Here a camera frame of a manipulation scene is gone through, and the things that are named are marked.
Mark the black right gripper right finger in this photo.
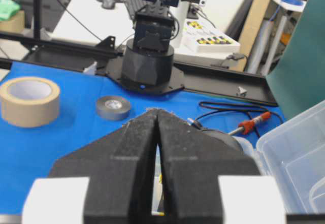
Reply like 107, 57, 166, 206
157, 110, 260, 223

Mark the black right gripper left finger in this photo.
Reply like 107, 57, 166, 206
48, 109, 158, 223

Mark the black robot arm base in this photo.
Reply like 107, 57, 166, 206
119, 1, 183, 94

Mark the clear plastic toolbox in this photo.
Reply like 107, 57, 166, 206
256, 102, 324, 214

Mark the grey electrical tape roll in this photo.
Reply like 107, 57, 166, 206
96, 95, 131, 121

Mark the blue table mat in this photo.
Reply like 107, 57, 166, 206
0, 61, 287, 217

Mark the beige masking tape roll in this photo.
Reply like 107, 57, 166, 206
1, 76, 60, 128

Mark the white box with coloured labels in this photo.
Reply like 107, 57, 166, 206
182, 19, 240, 53

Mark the dark green board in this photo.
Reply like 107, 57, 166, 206
266, 0, 324, 120

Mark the black cable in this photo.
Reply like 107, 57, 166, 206
195, 101, 284, 137

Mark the black aluminium rail frame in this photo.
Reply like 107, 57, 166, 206
1, 32, 278, 107

